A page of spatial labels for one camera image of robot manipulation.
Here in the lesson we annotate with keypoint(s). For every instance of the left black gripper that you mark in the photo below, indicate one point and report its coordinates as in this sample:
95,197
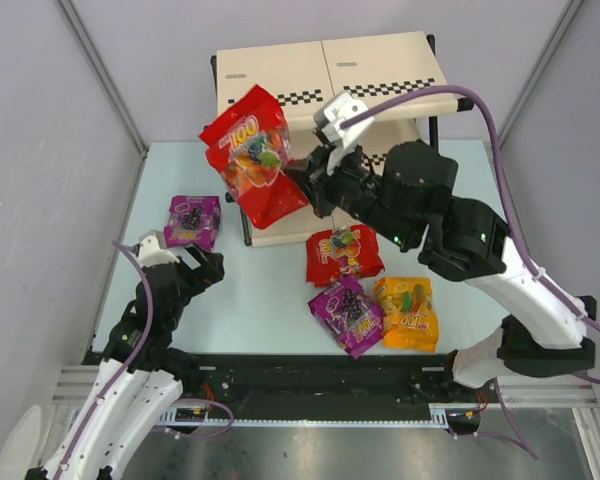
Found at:
191,272

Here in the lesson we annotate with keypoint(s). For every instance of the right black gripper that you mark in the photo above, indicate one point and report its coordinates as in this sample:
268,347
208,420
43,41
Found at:
321,181

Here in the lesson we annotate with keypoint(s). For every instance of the red fruit candy bag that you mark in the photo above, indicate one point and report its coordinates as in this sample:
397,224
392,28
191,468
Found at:
248,145
333,254

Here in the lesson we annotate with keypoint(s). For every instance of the purple grape candy bag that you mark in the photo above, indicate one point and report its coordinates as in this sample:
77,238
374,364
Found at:
354,320
193,220

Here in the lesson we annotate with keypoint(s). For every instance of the orange candy bag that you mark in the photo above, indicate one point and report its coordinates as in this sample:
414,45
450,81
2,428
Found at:
410,321

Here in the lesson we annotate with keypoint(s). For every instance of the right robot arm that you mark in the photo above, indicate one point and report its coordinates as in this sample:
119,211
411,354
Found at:
464,240

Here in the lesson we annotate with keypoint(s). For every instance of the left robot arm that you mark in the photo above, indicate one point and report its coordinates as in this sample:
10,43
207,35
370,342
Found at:
140,374

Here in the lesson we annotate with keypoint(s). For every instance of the beige three-tier shelf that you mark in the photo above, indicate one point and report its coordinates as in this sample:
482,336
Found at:
306,77

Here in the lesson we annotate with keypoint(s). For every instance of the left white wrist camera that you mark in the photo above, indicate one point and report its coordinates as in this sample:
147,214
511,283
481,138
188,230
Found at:
151,250

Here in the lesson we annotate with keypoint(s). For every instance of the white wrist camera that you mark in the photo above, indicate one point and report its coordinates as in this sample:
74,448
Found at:
151,250
340,125

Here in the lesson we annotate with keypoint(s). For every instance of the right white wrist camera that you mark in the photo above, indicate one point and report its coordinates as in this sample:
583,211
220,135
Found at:
340,125

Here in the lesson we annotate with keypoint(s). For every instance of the aluminium rail frame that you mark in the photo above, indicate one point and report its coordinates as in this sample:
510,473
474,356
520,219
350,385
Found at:
515,392

